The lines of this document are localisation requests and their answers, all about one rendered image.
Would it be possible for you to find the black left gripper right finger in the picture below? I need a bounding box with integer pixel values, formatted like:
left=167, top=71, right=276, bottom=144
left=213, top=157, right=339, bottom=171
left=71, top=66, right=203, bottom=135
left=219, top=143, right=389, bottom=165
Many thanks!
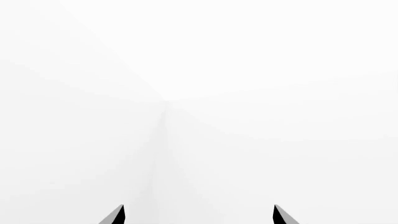
left=272, top=203, right=301, bottom=224

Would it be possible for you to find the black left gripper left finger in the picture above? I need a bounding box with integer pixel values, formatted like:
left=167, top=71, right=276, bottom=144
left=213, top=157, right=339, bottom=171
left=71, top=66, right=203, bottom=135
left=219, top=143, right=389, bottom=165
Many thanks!
left=98, top=203, right=126, bottom=224

